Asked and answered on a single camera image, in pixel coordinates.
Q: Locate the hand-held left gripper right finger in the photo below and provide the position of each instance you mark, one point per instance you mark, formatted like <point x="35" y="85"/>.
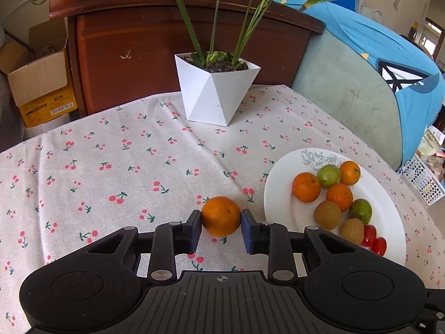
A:
<point x="247" y="231"/>

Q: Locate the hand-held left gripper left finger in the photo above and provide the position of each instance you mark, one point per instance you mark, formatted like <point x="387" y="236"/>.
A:
<point x="195" y="231"/>

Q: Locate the large mandarin orange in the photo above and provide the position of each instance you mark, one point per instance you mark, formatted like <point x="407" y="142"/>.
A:
<point x="221" y="217"/>

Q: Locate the brown kiwi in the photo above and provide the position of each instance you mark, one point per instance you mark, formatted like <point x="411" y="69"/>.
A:
<point x="351" y="230"/>
<point x="327" y="214"/>

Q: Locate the green lime with red patch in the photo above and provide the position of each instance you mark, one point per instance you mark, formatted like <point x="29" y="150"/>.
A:
<point x="360" y="210"/>

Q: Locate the red cherry tomato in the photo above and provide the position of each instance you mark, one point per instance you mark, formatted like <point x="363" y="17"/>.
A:
<point x="379" y="245"/>
<point x="369" y="235"/>

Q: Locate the white plate with line drawing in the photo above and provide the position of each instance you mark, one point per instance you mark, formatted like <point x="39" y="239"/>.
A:
<point x="386" y="215"/>

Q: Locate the cherry print tablecloth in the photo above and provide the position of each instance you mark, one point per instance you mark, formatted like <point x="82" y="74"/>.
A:
<point x="121" y="167"/>

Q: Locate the small mandarin orange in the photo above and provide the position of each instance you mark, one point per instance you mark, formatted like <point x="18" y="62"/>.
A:
<point x="350" y="172"/>

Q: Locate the white faceted plant pot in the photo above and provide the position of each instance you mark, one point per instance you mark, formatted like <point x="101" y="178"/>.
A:
<point x="215" y="90"/>

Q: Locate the pale green armchair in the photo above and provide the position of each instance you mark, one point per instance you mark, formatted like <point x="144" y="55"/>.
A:
<point x="347" y="90"/>

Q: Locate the white perforated basket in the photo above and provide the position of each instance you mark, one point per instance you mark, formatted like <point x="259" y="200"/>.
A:
<point x="426" y="181"/>

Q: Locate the dark wooden cabinet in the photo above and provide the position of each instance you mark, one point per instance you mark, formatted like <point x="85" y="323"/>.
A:
<point x="139" y="52"/>

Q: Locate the snack package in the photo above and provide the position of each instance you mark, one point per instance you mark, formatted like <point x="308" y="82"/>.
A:
<point x="431" y="142"/>

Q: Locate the cardboard box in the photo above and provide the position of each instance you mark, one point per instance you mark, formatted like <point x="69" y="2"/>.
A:
<point x="38" y="83"/>

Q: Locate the grey checked cloth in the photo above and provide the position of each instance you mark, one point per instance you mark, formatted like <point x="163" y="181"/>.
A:
<point x="10" y="118"/>

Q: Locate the green leafy plant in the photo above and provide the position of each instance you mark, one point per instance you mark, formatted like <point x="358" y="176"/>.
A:
<point x="208" y="14"/>

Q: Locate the blue covered sofa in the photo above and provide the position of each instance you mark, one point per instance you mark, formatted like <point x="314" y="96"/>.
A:
<point x="382" y="34"/>

